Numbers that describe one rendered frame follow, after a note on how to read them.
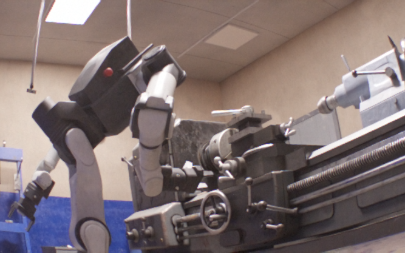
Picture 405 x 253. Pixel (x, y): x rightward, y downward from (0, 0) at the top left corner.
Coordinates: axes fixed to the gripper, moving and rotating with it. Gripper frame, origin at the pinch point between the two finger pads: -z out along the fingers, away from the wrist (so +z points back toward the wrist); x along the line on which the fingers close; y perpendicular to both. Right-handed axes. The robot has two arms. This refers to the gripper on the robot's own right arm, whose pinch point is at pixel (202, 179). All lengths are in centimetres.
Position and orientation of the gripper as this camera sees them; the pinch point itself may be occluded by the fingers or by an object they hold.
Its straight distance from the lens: 160.4
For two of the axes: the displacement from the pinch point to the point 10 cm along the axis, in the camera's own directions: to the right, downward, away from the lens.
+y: 4.3, 5.8, -7.0
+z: -8.2, -0.7, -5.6
